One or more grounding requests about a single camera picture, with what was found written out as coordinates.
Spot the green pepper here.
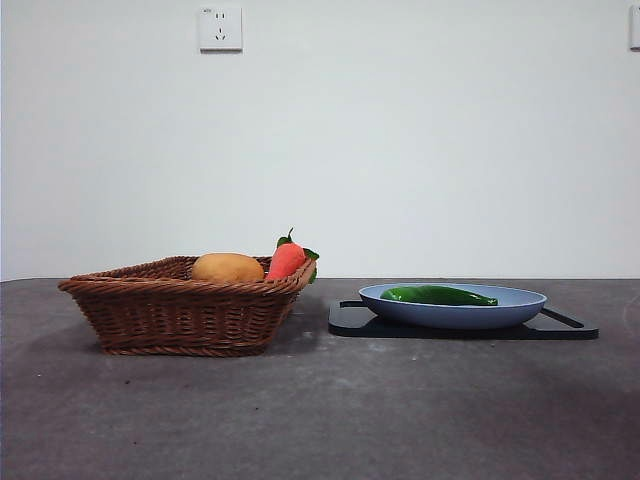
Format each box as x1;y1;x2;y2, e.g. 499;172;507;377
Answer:
379;284;500;307

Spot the blue round plate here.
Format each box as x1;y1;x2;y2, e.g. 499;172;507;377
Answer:
358;283;549;330

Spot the orange carrot with green leaves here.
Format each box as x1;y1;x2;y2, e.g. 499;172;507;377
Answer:
264;227;321;286

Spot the yellow-brown potato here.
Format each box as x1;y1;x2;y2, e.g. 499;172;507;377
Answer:
191;252;265;282

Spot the brown wicker basket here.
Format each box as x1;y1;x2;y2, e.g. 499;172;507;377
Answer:
57;254;318;357

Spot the black rectangular tray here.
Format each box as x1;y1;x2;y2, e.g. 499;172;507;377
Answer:
327;298;600;342

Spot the white wall power socket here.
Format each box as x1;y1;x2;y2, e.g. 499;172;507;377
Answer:
199;5;244;53

